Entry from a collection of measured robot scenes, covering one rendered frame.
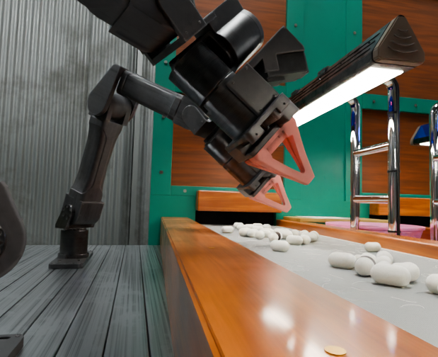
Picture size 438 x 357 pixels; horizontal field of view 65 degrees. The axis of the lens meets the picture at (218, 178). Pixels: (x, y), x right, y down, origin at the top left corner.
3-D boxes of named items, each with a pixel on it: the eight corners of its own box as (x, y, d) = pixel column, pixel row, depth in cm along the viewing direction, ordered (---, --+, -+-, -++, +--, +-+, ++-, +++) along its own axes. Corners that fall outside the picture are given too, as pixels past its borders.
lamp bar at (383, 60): (378, 57, 51) (378, 10, 51) (256, 135, 112) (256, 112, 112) (427, 63, 52) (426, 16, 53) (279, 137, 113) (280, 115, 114)
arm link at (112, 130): (97, 227, 85) (134, 99, 82) (73, 229, 79) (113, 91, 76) (81, 218, 88) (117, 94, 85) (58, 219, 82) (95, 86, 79)
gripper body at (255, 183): (262, 171, 73) (237, 146, 72) (279, 167, 63) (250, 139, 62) (242, 194, 72) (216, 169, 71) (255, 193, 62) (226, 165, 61)
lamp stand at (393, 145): (324, 279, 69) (326, 60, 72) (286, 261, 89) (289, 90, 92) (408, 278, 73) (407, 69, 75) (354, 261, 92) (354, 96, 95)
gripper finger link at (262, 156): (310, 164, 47) (260, 116, 46) (337, 158, 40) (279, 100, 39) (278, 202, 46) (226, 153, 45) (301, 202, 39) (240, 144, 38)
